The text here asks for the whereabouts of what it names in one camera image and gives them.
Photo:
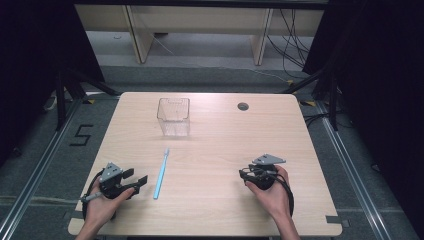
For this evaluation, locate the light blue toothbrush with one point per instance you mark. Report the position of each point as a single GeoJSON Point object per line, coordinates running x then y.
{"type": "Point", "coordinates": [161, 175]}

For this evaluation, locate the person's left hand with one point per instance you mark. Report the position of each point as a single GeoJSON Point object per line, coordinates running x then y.
{"type": "Point", "coordinates": [101, 206]}

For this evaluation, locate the person's right hand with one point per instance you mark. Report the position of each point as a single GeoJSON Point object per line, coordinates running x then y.
{"type": "Point", "coordinates": [271, 196]}

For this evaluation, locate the black metal stand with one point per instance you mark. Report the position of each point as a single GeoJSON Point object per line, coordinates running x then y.
{"type": "Point", "coordinates": [61, 100]}
{"type": "Point", "coordinates": [331, 100]}

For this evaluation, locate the beige wooden desk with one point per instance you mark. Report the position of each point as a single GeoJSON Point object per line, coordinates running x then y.
{"type": "Point", "coordinates": [200, 20]}

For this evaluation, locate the clear plastic container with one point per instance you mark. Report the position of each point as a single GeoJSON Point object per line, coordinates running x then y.
{"type": "Point", "coordinates": [174, 116]}

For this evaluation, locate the black tape strip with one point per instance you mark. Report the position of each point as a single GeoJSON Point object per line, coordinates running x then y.
{"type": "Point", "coordinates": [336, 220]}
{"type": "Point", "coordinates": [75, 215]}

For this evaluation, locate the metal floor rail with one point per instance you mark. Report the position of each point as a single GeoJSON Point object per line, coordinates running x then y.
{"type": "Point", "coordinates": [36, 173]}
{"type": "Point", "coordinates": [353, 173]}

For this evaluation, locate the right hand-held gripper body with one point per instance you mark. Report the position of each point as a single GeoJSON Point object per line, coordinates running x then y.
{"type": "Point", "coordinates": [265, 173]}

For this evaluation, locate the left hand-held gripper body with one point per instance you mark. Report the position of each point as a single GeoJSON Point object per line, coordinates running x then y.
{"type": "Point", "coordinates": [110, 181]}

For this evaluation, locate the black curtain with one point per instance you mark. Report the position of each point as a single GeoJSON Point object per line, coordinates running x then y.
{"type": "Point", "coordinates": [30, 60]}
{"type": "Point", "coordinates": [383, 83]}

